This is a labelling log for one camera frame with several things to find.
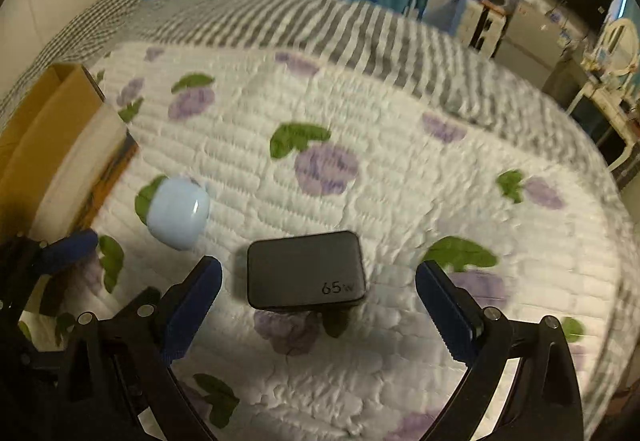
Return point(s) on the floral quilted blanket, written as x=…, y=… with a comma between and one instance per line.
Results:
x=286, y=145

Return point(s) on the white suitcase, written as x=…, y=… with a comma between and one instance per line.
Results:
x=476, y=24

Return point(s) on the silver mini fridge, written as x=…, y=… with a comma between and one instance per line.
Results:
x=530, y=45

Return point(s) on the white dressing table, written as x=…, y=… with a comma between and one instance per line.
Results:
x=605, y=116

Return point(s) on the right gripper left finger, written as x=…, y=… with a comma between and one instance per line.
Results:
x=122, y=366

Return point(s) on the black 65W charger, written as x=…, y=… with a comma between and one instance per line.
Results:
x=306, y=272

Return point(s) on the grey checkered bed sheet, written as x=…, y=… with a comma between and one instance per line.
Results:
x=428, y=64

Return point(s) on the oval white mirror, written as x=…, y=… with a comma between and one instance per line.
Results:
x=617, y=51

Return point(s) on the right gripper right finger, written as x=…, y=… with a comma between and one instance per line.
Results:
x=544, y=400

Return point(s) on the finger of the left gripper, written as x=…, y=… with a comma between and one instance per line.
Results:
x=73, y=248

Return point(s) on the light blue earbuds case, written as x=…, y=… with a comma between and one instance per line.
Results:
x=178, y=213

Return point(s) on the brown cardboard box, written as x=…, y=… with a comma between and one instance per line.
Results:
x=62, y=152

